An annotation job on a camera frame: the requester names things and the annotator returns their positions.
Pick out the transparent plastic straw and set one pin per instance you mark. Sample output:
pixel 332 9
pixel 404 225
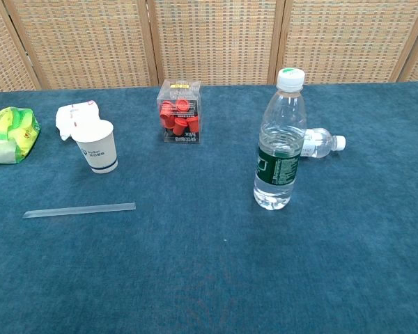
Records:
pixel 80 209

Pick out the white paper cup blue print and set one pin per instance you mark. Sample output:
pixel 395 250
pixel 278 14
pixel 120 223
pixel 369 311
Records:
pixel 99 149

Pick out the clear box of red caps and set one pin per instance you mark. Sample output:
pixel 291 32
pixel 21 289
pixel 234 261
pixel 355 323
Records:
pixel 179 115

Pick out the water bottle with green label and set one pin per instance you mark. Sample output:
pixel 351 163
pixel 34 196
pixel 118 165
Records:
pixel 278 156

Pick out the small water bottle white label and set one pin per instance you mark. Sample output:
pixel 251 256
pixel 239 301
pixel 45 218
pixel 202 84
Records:
pixel 320 142

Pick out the crumpled white wrapper red print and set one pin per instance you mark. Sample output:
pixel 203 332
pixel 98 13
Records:
pixel 71 113

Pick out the green yellow snack bag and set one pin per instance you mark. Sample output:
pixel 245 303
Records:
pixel 10 135

